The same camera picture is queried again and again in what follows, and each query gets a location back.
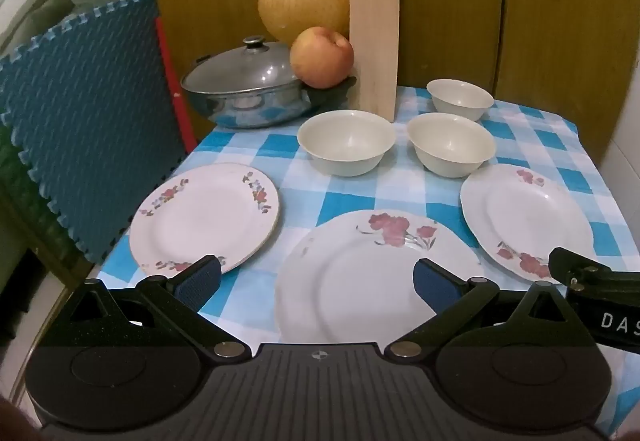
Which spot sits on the green foam mat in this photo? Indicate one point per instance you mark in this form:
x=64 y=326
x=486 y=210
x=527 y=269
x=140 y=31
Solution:
x=20 y=201

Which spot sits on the wooden knife block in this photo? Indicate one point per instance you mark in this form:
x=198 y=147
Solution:
x=375 y=51

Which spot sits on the red yellow apple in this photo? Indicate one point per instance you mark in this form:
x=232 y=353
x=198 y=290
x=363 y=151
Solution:
x=320 y=56

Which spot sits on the scalloped pink floral plate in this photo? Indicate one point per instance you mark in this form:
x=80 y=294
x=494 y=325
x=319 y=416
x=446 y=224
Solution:
x=530 y=216

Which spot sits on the olive wooden frame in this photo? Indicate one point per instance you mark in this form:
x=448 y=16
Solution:
x=40 y=321

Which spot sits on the steel cooking pot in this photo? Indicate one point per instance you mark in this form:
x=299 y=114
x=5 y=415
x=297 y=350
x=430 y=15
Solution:
x=250 y=108

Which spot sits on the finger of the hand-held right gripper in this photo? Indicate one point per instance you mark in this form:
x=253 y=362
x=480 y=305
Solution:
x=565 y=263

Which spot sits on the blue white checkered tablecloth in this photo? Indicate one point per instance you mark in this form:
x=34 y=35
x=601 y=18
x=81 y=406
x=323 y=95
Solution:
x=350 y=198

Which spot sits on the steel pot lid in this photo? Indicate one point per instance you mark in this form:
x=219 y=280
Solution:
x=240 y=68

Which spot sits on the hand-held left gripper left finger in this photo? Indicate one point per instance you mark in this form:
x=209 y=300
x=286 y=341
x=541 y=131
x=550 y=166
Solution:
x=201 y=278

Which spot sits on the cream white bowl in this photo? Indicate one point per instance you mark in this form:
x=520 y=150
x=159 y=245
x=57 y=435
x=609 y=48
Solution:
x=450 y=143
x=460 y=98
x=345 y=141

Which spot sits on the red foam board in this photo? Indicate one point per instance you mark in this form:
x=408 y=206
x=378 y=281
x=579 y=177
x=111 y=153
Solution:
x=172 y=81

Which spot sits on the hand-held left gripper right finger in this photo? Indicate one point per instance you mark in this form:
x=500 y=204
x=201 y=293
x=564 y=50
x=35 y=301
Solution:
x=432 y=282

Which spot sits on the blue foam mat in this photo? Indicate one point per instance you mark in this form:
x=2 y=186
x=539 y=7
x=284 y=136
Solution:
x=95 y=121

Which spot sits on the gold rimmed floral plate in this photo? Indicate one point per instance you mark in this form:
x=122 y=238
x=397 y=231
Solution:
x=205 y=216

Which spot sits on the large pink floral plate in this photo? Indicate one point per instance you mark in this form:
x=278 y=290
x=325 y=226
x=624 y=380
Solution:
x=350 y=281

